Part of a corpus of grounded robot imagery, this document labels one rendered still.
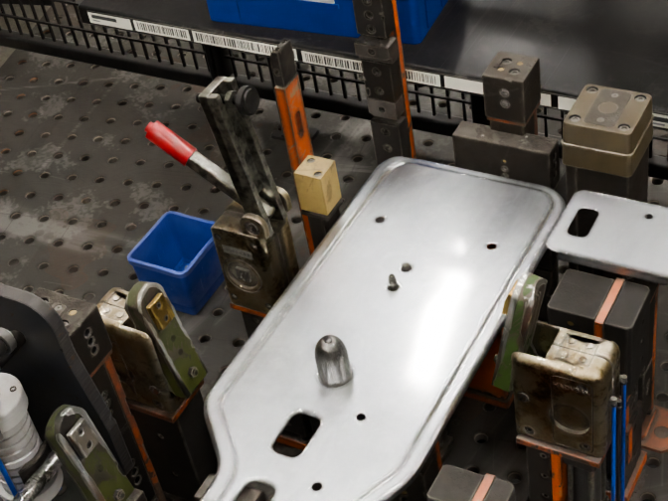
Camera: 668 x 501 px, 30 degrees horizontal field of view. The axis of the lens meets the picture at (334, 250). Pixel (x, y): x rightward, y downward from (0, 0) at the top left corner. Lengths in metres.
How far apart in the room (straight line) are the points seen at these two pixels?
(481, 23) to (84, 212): 0.71
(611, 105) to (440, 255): 0.25
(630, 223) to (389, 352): 0.29
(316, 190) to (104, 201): 0.70
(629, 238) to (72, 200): 0.98
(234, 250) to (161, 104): 0.86
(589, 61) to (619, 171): 0.18
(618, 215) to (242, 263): 0.40
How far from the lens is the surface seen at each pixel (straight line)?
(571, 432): 1.18
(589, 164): 1.38
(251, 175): 1.26
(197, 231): 1.75
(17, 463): 1.16
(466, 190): 1.37
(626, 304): 1.26
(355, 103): 1.93
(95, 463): 1.13
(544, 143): 1.43
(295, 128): 1.33
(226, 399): 1.20
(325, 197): 1.33
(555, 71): 1.49
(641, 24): 1.56
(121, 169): 2.02
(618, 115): 1.36
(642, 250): 1.29
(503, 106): 1.42
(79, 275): 1.85
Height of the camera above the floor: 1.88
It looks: 42 degrees down
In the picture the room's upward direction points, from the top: 11 degrees counter-clockwise
